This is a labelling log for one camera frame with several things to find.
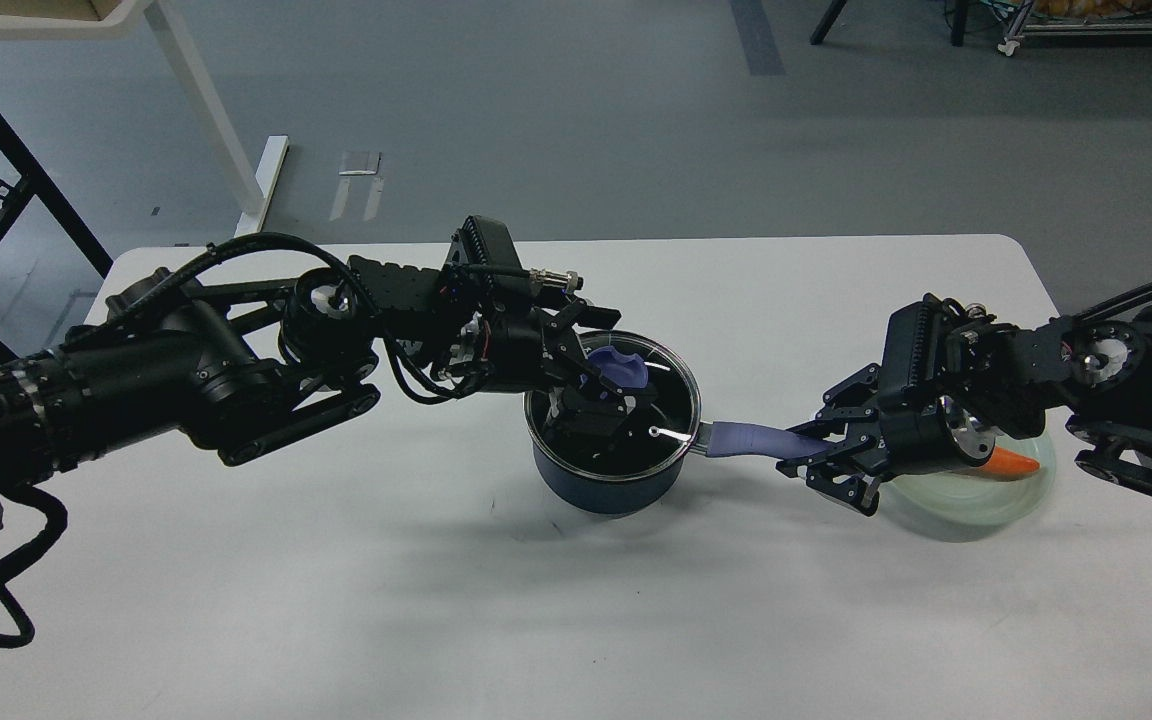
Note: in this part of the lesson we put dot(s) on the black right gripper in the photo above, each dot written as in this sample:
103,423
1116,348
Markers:
895,417

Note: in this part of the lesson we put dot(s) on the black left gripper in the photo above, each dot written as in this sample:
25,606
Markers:
522,333

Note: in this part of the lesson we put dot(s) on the glass pot lid blue knob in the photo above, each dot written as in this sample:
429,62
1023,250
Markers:
630,423

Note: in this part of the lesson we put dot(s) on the blue saucepan with handle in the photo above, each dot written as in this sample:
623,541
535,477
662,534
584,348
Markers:
711,439

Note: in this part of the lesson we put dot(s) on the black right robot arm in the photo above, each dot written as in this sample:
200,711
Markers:
953,378

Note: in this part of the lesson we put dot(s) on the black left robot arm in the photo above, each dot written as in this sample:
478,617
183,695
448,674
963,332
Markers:
268,339

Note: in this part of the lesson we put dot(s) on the pale green glass plate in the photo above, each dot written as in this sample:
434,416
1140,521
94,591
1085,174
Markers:
964,507

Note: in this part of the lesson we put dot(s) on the orange toy carrot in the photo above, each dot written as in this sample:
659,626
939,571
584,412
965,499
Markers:
1006,464

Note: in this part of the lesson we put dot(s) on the black furniture legs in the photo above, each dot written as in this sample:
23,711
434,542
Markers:
892,24

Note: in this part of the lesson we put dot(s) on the wheeled metal cart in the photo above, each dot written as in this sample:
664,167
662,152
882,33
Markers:
1074,19

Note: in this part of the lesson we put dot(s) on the white desk frame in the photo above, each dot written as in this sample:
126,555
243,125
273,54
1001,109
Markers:
253,185

